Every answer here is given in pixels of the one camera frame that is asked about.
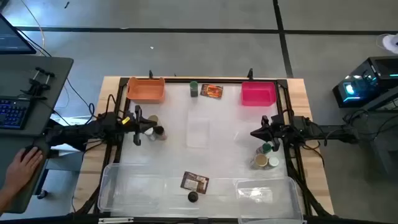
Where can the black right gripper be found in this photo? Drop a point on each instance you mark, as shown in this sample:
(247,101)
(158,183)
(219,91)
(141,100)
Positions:
(275,130)

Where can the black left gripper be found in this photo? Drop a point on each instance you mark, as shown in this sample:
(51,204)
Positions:
(136,124)

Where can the tan-lid spice jar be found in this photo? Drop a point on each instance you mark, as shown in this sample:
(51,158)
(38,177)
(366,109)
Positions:
(154,117)
(260,161)

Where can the white-lid spice jar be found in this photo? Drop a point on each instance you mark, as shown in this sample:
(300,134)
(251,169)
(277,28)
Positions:
(150,133)
(273,162)

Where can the green-lid spice jar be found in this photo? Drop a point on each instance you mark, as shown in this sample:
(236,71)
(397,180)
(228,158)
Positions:
(265,148)
(193,88)

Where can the large clear plastic bin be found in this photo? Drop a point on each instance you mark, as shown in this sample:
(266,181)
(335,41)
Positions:
(267,196)
(130,189)

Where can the orange spice packet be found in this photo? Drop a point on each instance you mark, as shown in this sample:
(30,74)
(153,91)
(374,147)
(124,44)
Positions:
(211,91)

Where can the brown spice packet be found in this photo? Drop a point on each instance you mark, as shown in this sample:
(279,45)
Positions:
(194,182)

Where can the black-lid purple-label spice jar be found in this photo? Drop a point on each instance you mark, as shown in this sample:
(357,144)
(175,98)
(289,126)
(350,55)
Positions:
(193,196)

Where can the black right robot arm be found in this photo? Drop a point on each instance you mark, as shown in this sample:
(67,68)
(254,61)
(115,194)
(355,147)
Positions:
(326,130)

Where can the person's forearm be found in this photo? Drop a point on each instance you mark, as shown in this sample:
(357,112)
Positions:
(6,199)

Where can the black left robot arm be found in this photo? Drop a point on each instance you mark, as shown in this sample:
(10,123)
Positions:
(77,132)

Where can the orange plastic bin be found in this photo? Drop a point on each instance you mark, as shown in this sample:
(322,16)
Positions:
(146,90)

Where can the pink plastic bin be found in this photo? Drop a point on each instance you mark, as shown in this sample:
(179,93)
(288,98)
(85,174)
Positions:
(258,93)

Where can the black table clamp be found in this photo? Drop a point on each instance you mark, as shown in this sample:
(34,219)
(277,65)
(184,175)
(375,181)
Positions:
(250,73)
(150,74)

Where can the white printed paper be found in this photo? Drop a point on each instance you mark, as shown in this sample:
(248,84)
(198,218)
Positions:
(74,119)

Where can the dark grey desk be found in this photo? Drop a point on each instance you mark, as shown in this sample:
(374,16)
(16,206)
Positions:
(59,71)

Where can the black desk clamp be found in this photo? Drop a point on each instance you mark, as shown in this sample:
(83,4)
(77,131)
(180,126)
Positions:
(38,82)

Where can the black lit computer tower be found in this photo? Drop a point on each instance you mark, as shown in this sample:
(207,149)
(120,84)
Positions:
(367,81)

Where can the dark grey equipment stand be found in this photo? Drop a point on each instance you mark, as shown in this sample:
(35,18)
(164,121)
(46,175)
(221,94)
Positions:
(385,140)

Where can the black caster wheel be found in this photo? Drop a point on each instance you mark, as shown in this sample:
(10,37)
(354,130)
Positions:
(42,194)

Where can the person's hand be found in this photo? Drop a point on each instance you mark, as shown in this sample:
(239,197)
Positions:
(21,171)

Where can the black backlit keyboard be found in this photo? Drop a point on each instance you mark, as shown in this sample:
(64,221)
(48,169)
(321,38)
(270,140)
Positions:
(12,113)

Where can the white round object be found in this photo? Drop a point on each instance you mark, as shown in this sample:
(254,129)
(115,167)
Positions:
(390,42)

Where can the black computer monitor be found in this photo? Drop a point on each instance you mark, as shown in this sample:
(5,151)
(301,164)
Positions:
(12,37)

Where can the black metal table frame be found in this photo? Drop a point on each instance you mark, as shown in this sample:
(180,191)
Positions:
(217,80)

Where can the silver metal bracket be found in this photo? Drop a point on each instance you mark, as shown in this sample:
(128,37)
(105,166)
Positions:
(115,220)

